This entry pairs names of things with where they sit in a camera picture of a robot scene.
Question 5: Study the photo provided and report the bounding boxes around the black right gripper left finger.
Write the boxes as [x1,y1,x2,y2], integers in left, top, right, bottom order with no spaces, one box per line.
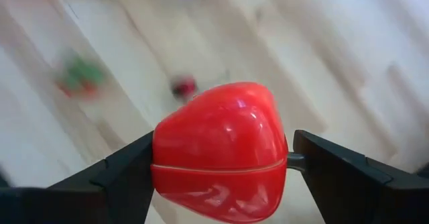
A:
[0,131,156,224]

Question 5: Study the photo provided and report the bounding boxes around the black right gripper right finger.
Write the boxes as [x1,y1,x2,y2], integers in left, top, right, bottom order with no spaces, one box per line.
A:
[292,129,429,224]

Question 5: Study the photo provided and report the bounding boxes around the red toy strawberry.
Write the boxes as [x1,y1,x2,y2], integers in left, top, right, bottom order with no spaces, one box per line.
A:
[53,51,108,99]

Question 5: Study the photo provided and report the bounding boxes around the twin red toy cherries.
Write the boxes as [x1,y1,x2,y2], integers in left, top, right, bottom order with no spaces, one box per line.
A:
[169,73,199,101]

